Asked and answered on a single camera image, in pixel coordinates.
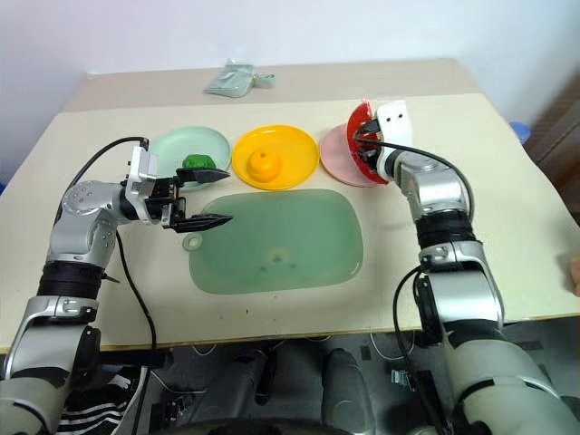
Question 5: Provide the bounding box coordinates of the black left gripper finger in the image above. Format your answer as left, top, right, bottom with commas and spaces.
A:
170, 213, 235, 234
174, 167, 231, 185

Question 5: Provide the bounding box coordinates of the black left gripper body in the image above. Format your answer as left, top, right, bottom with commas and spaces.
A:
145, 175, 188, 230

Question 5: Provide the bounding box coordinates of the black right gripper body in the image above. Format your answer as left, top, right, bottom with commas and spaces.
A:
368, 116, 385, 171

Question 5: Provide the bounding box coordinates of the red round toy item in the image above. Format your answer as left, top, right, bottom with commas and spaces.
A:
346, 101, 392, 189

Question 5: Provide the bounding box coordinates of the pink plate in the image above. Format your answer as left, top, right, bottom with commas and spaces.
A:
319, 124, 377, 187

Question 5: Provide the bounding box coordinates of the light green plate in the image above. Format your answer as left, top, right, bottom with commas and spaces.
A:
149, 125, 232, 193

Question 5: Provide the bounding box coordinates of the yellow plate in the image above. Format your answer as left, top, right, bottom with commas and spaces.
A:
231, 124, 320, 191

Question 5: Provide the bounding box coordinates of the person's bare hand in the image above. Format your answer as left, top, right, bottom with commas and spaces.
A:
568, 252, 580, 298

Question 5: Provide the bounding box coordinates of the dark green toy vegetable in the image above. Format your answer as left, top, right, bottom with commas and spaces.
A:
182, 153, 215, 171

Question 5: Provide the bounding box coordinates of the orange toy fruit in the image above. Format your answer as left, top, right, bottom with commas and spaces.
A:
246, 148, 284, 183

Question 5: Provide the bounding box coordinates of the translucent green tray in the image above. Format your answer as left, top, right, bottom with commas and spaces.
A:
181, 188, 364, 296

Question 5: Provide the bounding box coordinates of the pale green pouch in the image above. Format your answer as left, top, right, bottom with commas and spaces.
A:
202, 57, 256, 98

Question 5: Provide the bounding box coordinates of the blue round container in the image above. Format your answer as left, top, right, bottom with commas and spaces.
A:
507, 121, 535, 147

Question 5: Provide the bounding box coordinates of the dark rounded shape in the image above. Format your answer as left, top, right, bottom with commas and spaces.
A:
212, 348, 278, 409
319, 347, 377, 435

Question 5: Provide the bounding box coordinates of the black white striped cloth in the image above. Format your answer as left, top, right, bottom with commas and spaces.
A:
58, 373, 137, 435

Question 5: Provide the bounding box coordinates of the small metal clip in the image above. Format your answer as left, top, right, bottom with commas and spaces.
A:
390, 369, 417, 392

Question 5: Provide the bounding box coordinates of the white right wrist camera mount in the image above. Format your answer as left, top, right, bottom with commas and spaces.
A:
374, 100, 414, 179

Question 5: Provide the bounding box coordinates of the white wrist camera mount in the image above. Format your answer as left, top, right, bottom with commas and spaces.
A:
122, 144, 160, 224
374, 100, 414, 179

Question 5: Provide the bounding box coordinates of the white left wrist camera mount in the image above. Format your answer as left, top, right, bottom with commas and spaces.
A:
122, 144, 160, 224

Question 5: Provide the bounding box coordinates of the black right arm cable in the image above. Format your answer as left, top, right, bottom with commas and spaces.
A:
362, 139, 476, 435

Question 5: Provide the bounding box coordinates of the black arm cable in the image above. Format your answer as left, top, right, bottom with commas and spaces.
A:
67, 136, 158, 435
362, 139, 476, 435

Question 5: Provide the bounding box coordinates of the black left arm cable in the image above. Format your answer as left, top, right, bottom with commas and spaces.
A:
67, 136, 158, 435

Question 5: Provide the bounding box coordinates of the thin white cable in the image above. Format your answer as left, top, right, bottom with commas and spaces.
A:
369, 333, 414, 363

